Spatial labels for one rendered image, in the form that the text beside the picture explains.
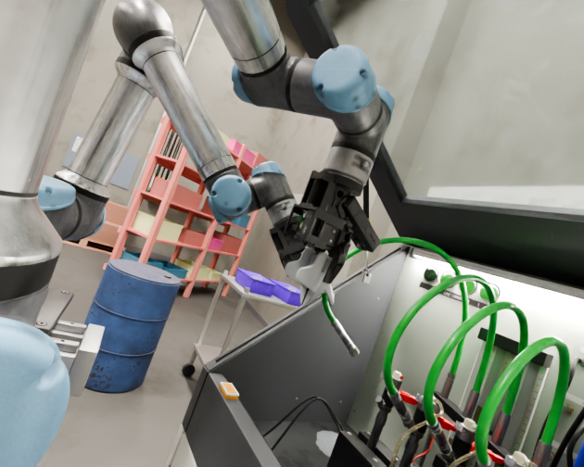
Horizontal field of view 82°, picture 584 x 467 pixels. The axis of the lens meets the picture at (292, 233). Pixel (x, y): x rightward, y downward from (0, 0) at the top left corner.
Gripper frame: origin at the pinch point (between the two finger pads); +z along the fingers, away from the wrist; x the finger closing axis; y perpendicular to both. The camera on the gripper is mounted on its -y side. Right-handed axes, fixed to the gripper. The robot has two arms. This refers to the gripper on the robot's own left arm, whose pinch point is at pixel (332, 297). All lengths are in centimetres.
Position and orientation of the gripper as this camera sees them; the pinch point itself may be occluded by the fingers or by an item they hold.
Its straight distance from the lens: 77.5
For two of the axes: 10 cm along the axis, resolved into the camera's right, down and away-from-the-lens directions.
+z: 3.9, 8.9, -2.3
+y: -9.2, 3.7, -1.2
